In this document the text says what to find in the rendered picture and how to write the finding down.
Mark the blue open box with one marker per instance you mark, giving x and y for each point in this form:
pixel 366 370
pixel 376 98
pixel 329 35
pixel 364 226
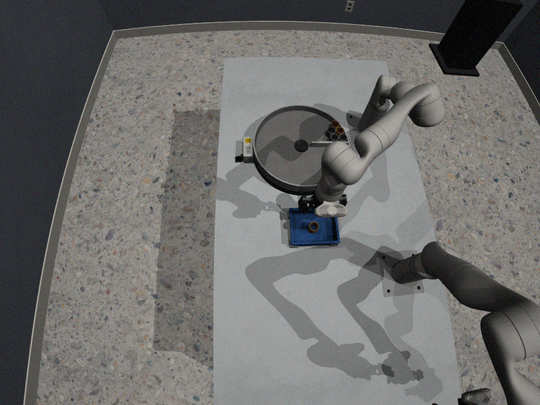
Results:
pixel 327 233

